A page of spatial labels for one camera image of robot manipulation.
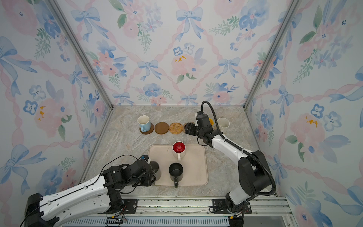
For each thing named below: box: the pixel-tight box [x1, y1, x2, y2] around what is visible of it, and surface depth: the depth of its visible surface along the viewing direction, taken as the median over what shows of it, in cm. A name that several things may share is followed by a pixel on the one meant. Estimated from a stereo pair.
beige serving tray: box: [147, 144, 209, 186], surface depth 91 cm
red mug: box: [172, 140, 187, 161], surface depth 90 cm
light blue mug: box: [137, 114, 151, 133], surface depth 98 cm
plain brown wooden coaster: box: [154, 122, 170, 135], surface depth 109 cm
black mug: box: [168, 162, 184, 189], surface depth 80 cm
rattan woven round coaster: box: [169, 122, 183, 135], surface depth 109 cm
